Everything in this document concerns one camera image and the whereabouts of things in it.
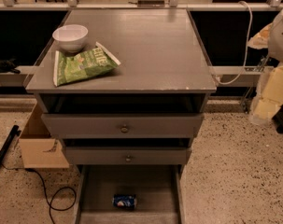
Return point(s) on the cardboard box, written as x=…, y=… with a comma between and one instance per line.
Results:
x=38, y=148

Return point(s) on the middle grey drawer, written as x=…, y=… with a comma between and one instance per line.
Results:
x=127, y=155

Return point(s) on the top grey drawer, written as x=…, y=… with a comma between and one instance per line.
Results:
x=74, y=126

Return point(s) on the white ceramic bowl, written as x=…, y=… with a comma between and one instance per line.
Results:
x=71, y=38

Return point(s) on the blue pepsi can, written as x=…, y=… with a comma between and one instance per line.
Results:
x=124, y=201

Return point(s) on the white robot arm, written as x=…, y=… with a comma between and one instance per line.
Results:
x=275, y=40

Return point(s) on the green chip bag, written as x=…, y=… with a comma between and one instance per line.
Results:
x=87, y=64

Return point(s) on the bottom grey open drawer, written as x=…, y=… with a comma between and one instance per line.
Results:
x=156, y=187

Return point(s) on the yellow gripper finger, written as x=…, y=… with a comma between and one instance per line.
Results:
x=260, y=40
x=269, y=97

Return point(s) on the black object on rail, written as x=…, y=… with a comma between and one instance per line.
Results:
x=8, y=66

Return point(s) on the grey drawer cabinet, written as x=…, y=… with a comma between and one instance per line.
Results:
x=162, y=71

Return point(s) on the black metal stand leg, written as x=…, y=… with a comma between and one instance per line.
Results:
x=12, y=134

